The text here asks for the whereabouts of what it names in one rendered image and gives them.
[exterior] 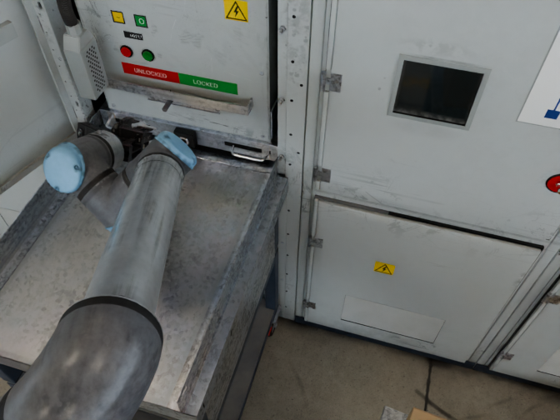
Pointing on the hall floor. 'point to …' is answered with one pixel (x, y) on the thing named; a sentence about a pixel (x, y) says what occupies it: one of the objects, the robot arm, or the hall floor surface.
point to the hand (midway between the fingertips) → (142, 129)
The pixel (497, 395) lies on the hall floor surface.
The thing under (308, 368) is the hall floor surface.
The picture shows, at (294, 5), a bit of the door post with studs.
